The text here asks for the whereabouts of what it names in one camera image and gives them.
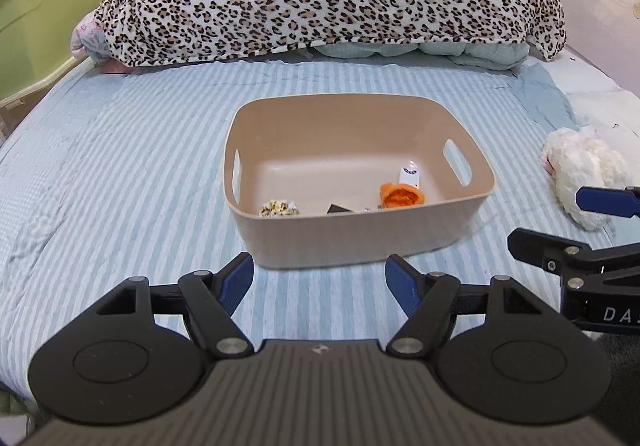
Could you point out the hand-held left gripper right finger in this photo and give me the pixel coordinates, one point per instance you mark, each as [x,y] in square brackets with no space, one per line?
[404,283]

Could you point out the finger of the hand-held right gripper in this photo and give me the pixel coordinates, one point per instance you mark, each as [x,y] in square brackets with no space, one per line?
[607,201]
[540,243]

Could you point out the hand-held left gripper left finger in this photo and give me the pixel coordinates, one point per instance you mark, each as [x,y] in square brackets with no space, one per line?
[232,283]

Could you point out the beige plastic storage basket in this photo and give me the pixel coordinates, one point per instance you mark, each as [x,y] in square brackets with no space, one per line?
[300,236]

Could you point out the floral white scrunchie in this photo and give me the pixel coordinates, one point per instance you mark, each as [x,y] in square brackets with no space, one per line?
[278,209]

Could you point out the orange sock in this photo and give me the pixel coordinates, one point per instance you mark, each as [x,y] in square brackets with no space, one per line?
[400,196]

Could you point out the black cube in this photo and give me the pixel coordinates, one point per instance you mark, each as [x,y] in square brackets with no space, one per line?
[339,208]

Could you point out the blue and white patterned box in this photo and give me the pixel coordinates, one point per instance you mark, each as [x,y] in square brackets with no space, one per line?
[409,176]

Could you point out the white plush toy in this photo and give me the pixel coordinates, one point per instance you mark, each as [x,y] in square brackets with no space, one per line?
[580,171]

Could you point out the white mattress cover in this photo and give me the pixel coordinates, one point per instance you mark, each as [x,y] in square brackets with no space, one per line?
[600,96]

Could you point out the blue striped bed sheet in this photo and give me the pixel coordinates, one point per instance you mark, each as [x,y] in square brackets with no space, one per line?
[115,166]

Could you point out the pale headboard panel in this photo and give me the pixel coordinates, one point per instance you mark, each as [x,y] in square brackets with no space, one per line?
[595,1]

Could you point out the teal quilt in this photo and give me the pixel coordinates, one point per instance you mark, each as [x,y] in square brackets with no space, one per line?
[450,51]

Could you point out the pink cloth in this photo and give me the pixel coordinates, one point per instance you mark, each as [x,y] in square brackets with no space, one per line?
[82,36]

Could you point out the green cabinet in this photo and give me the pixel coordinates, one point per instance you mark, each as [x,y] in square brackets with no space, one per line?
[45,21]

